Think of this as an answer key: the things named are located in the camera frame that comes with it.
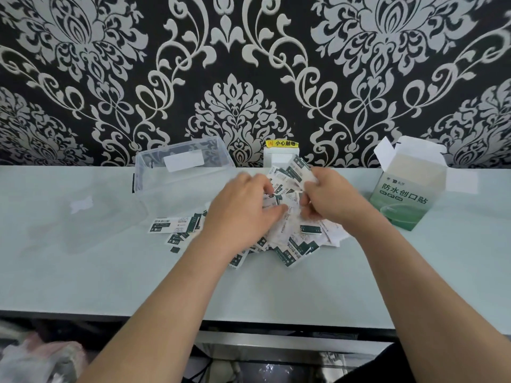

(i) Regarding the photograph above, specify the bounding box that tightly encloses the person's right hand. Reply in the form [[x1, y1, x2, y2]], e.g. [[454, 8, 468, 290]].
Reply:
[[299, 167, 384, 240]]

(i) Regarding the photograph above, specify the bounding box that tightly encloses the clear plastic storage box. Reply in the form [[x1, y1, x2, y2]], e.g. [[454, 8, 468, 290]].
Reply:
[[131, 136, 237, 208]]

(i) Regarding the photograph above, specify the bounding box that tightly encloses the clear plastic box lid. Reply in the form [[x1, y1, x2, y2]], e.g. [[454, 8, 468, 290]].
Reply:
[[30, 183, 151, 256]]

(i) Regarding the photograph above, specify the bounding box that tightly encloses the person's right forearm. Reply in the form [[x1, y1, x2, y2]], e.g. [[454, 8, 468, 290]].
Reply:
[[353, 217, 511, 383]]

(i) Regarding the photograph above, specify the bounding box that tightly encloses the person's left forearm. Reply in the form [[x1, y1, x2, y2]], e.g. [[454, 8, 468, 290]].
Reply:
[[76, 231, 248, 383]]

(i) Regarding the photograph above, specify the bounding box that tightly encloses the green white cardboard carton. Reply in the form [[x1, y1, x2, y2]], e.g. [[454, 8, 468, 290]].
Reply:
[[368, 135, 479, 232]]

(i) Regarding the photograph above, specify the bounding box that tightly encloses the white wall socket yellow label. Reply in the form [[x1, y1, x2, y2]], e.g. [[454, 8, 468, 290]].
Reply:
[[263, 139, 300, 168]]

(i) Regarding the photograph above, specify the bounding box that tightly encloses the crumpled plastic bag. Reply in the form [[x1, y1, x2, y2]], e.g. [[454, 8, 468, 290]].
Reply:
[[0, 321, 87, 383]]

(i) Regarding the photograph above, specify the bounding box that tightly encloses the person's left hand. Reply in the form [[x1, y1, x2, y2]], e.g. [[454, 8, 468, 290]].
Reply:
[[195, 172, 288, 254]]

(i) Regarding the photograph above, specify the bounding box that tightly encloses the pile of white green packets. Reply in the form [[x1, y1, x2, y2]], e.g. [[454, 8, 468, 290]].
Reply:
[[147, 156, 350, 270]]

